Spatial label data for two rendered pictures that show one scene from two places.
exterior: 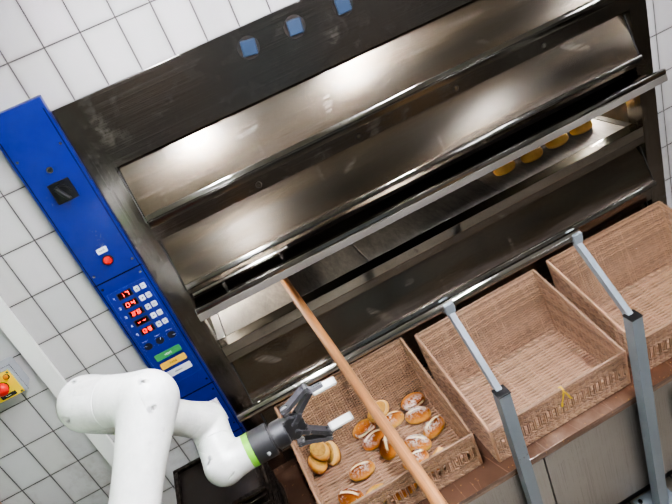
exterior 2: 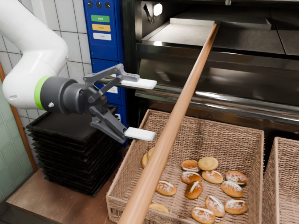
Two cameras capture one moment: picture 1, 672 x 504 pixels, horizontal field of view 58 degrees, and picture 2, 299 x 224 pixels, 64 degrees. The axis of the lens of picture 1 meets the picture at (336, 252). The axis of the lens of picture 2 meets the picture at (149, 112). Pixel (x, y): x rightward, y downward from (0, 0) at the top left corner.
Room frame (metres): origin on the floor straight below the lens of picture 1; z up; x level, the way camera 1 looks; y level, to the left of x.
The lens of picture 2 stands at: (0.89, -0.08, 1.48)
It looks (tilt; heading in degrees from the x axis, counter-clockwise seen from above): 32 degrees down; 29
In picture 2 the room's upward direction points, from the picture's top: straight up
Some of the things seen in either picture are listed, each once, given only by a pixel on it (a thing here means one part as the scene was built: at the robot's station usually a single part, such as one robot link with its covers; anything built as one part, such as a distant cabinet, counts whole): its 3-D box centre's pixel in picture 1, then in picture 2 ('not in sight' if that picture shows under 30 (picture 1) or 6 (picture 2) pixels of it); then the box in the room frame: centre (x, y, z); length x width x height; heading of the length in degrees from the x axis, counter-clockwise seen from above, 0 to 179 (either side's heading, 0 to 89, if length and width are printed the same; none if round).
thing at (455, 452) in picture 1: (373, 433); (189, 173); (1.61, 0.13, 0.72); 0.56 x 0.49 x 0.28; 99
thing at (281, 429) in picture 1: (288, 428); (88, 100); (1.26, 0.30, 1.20); 0.09 x 0.07 x 0.08; 100
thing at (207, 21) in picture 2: not in sight; (220, 17); (2.47, 0.30, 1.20); 0.55 x 0.36 x 0.03; 101
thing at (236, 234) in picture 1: (415, 142); not in sight; (1.94, -0.39, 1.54); 1.79 x 0.11 x 0.19; 99
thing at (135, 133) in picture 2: (340, 421); (140, 134); (1.28, 0.17, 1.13); 0.07 x 0.03 x 0.01; 100
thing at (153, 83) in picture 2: (323, 386); (139, 82); (1.28, 0.17, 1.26); 0.07 x 0.03 x 0.01; 100
